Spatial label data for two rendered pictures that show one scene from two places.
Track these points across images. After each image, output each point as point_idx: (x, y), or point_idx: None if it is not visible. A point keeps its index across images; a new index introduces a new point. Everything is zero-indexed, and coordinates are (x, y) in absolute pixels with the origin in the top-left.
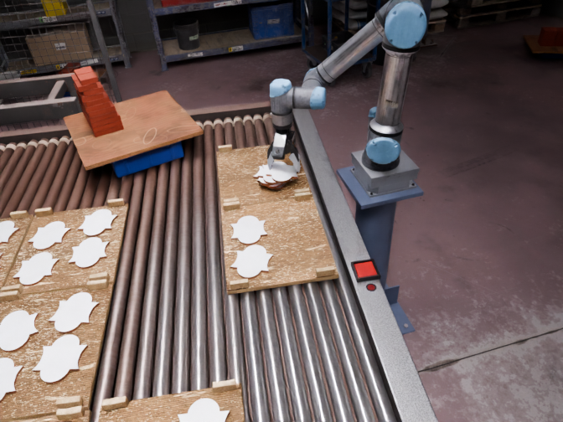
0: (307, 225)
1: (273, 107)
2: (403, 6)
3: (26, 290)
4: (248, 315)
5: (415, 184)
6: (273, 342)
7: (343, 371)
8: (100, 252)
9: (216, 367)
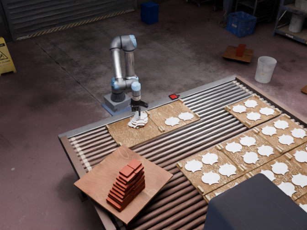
0: (161, 109)
1: (140, 92)
2: (133, 36)
3: (236, 167)
4: (204, 113)
5: None
6: (208, 107)
7: None
8: (207, 154)
9: (223, 114)
